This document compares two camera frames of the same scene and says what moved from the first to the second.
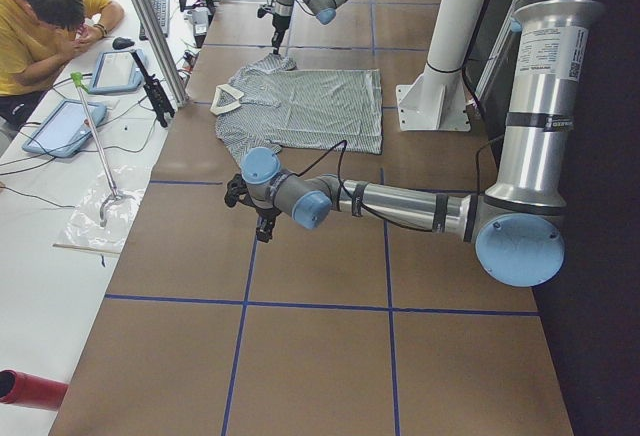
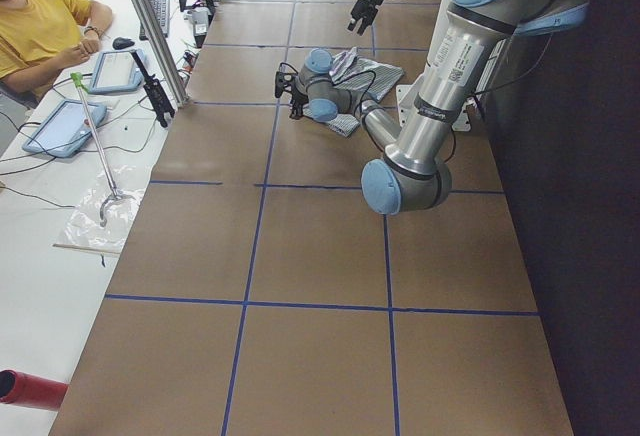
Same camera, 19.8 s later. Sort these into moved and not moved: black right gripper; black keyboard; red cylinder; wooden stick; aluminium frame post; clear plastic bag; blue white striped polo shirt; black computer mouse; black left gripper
Moved: blue white striped polo shirt; black left gripper; black right gripper
Not moved: black computer mouse; clear plastic bag; aluminium frame post; black keyboard; wooden stick; red cylinder
